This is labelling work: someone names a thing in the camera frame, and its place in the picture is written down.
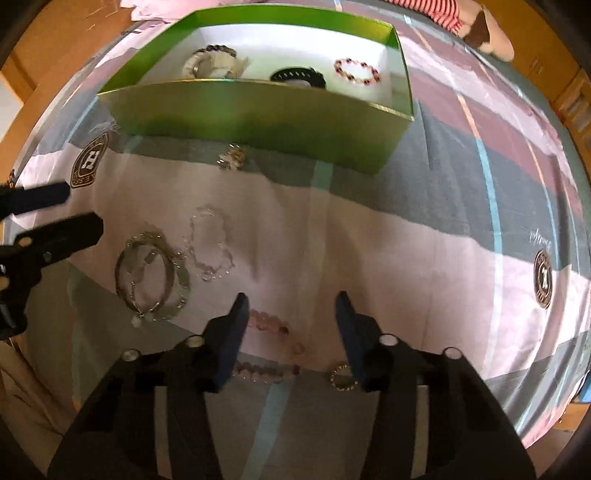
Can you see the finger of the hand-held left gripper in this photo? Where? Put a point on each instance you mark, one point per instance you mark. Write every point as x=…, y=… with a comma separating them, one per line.
x=39, y=196
x=64, y=234

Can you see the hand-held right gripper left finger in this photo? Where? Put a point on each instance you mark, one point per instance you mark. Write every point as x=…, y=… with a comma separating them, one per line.
x=233, y=344

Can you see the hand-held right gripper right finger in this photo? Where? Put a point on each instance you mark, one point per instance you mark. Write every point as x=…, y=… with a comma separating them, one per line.
x=350, y=344

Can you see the green cardboard box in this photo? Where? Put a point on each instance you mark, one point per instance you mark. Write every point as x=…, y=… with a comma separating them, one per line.
x=258, y=115

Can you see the small gold jewelry piece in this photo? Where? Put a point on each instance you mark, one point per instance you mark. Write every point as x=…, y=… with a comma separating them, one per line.
x=232, y=157

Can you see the silver bangle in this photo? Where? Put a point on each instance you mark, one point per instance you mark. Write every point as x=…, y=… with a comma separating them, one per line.
x=119, y=277

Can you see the beige cloth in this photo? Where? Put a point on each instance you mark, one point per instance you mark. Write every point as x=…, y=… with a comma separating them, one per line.
x=27, y=392

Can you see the pink grey striped bed sheet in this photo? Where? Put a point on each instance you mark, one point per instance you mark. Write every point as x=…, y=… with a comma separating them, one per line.
x=415, y=240

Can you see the wooden furniture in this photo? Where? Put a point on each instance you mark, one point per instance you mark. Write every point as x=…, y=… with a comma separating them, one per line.
x=575, y=106

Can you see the red white striped cloth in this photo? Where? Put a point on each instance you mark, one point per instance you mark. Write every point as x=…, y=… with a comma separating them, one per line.
x=441, y=11

